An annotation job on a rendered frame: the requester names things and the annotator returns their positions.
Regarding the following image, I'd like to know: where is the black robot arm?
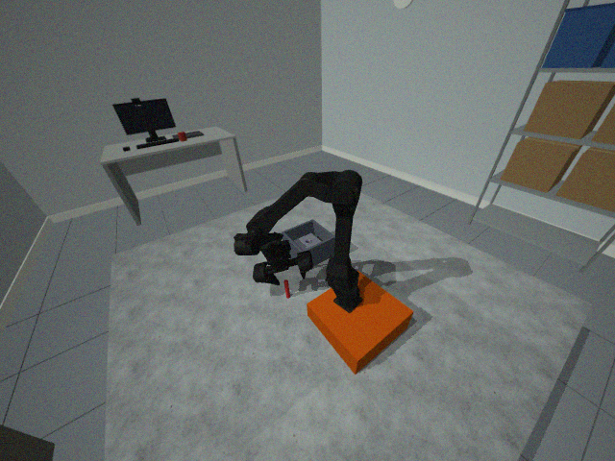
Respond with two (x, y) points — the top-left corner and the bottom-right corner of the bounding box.
(234, 170), (363, 313)

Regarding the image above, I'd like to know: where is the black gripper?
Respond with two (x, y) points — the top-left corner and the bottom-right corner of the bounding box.
(253, 249), (313, 285)

